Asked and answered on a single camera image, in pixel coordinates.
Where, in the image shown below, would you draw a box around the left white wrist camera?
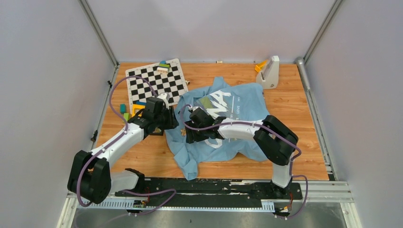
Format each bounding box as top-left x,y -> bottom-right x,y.
157,93 -> 170,109

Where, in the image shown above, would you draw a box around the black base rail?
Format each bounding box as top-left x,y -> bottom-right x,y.
115,178 -> 303,208

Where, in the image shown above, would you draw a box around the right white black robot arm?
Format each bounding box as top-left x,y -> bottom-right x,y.
181,107 -> 302,199

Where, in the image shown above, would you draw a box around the white wedge stand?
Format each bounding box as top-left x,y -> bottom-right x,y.
256,56 -> 280,89

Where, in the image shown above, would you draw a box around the light blue printed t-shirt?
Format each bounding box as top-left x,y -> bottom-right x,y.
165,77 -> 269,180

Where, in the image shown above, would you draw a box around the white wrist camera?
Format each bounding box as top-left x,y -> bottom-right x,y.
157,93 -> 170,109
188,106 -> 202,113

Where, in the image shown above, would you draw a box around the blue toy block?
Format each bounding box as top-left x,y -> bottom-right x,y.
135,101 -> 146,106

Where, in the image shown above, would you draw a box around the left black square frame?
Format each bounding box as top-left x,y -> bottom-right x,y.
149,127 -> 164,136

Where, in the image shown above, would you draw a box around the green toy block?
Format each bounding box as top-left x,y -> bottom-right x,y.
123,113 -> 131,122

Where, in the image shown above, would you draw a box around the orange plastic piece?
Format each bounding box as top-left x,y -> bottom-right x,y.
254,59 -> 268,73

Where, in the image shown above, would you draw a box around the yellow triangle toy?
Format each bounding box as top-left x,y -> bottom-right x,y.
131,104 -> 145,117

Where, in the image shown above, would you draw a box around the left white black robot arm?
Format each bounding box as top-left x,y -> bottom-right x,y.
67,93 -> 178,204

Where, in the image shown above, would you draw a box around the teal toy block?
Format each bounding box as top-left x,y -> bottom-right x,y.
119,104 -> 127,114

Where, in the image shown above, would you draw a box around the stacked toy blocks on checkerboard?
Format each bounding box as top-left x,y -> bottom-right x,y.
157,61 -> 171,75

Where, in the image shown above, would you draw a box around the black white checkerboard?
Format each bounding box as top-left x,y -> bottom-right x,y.
125,58 -> 189,106

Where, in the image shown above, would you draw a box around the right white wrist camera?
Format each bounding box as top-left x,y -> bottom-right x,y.
188,106 -> 202,113

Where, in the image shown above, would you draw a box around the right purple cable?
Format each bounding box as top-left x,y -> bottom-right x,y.
179,104 -> 309,220

